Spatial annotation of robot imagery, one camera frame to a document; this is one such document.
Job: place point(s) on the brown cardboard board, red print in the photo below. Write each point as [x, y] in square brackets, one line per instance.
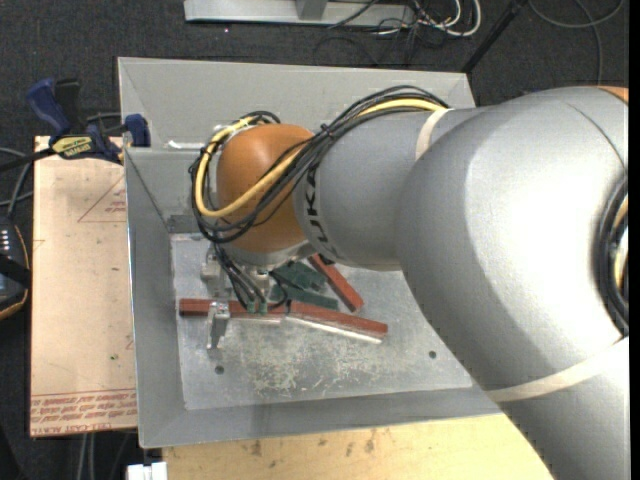
[80, 268]

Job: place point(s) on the dark green flat block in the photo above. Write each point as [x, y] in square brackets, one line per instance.
[302, 274]
[312, 298]

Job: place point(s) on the grey metal bin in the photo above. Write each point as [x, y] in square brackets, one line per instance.
[310, 368]

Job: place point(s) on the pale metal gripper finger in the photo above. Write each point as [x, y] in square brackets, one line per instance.
[218, 324]
[210, 274]

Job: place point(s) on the red-brown flat block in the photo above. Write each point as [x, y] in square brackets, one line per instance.
[345, 288]
[345, 322]
[194, 307]

